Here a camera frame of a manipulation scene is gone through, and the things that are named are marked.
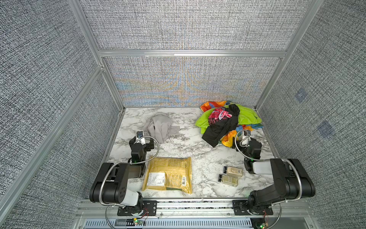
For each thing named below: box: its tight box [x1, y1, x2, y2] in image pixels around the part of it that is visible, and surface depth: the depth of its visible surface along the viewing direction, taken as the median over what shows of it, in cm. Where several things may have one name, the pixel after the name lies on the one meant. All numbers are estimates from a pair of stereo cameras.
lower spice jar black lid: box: [222, 175, 239, 188], surface depth 81 cm
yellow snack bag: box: [142, 156, 193, 194], surface depth 80 cm
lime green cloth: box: [236, 104, 263, 125], surface depth 105 cm
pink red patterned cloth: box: [208, 106, 233, 125], surface depth 99 cm
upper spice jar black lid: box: [227, 166, 243, 177], surface depth 84 cm
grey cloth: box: [141, 112, 180, 144], surface depth 99 cm
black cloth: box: [201, 104, 240, 148], surface depth 97 cm
